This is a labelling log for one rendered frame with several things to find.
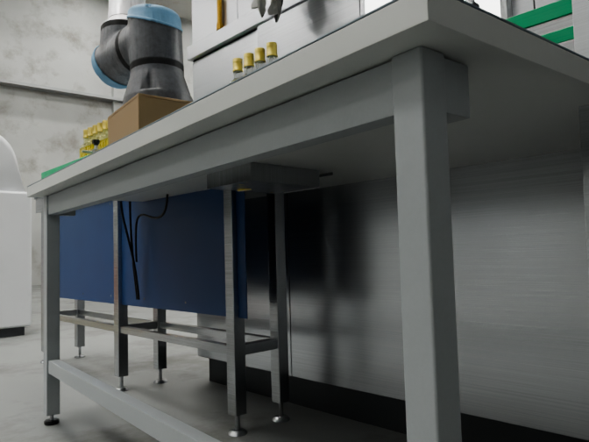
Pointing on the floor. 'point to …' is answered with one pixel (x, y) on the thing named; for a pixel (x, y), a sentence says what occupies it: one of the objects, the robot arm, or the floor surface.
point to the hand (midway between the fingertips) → (270, 15)
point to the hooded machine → (14, 246)
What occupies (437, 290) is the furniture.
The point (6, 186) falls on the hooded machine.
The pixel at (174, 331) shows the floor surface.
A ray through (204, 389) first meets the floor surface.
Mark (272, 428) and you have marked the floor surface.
